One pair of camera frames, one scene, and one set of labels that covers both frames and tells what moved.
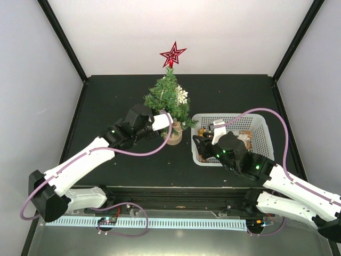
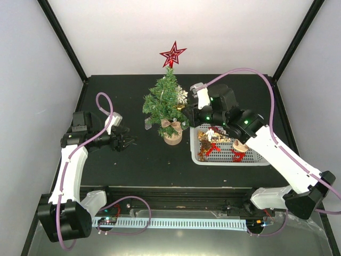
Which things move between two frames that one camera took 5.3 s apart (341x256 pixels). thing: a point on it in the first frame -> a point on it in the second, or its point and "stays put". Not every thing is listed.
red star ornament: (173, 55) stays put
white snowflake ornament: (181, 95) stays put
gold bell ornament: (201, 131) -> (180, 106)
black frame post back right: (315, 7) stays put
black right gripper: (203, 149) -> (193, 120)
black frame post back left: (62, 38) stays put
